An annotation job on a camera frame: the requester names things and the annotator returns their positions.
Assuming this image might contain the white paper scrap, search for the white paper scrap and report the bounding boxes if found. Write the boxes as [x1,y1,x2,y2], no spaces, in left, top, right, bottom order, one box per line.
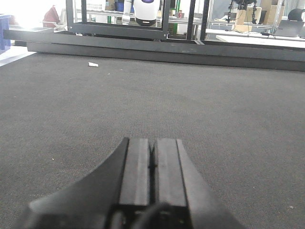
[88,62,99,67]

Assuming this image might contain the white lab table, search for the white lab table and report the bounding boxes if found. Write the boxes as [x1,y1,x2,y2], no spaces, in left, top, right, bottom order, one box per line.
[206,29,305,48]

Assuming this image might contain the black metal table frame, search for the black metal table frame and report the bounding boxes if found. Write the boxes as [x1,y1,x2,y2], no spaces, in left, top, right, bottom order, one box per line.
[65,0,210,46]

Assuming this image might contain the open grey laptop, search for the open grey laptop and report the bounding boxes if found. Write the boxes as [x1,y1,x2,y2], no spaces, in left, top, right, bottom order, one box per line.
[274,20,305,37]

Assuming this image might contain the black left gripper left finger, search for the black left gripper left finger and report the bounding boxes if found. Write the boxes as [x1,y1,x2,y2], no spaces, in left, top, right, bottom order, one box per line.
[14,138,150,229]

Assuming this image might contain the blue plastic crate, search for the blue plastic crate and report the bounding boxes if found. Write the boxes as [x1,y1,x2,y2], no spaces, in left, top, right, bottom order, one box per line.
[0,14,12,50]

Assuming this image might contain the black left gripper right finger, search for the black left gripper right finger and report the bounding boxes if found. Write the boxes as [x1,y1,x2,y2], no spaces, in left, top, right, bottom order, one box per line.
[153,138,245,229]

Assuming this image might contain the dark red bag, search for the dark red bag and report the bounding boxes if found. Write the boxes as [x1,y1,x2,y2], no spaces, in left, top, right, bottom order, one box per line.
[43,5,60,28]

